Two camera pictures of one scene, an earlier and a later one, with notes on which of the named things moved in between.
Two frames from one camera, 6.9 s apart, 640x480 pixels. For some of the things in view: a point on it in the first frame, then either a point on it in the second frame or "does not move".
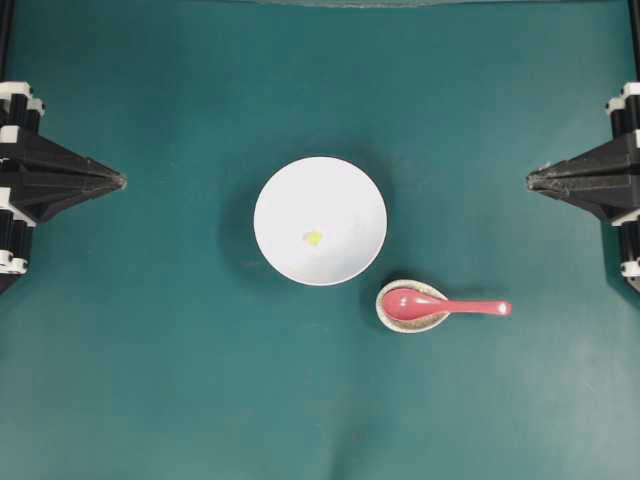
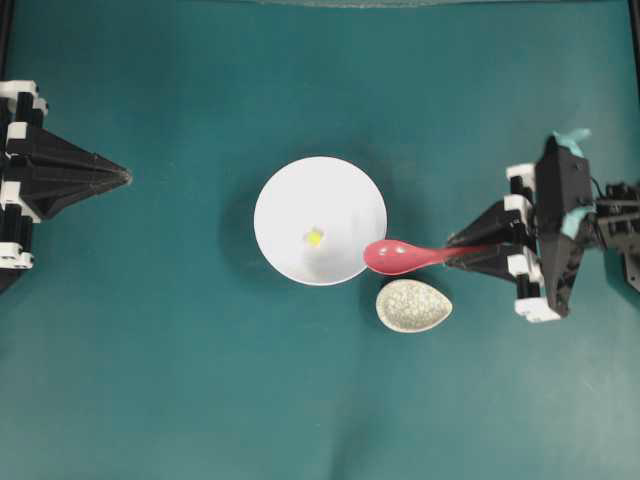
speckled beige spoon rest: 409,326 does not move
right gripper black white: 606,179 → 557,193
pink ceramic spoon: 415,305 → 393,257
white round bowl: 327,195 does not move
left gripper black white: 29,197 does not move
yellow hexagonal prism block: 314,238 does not move
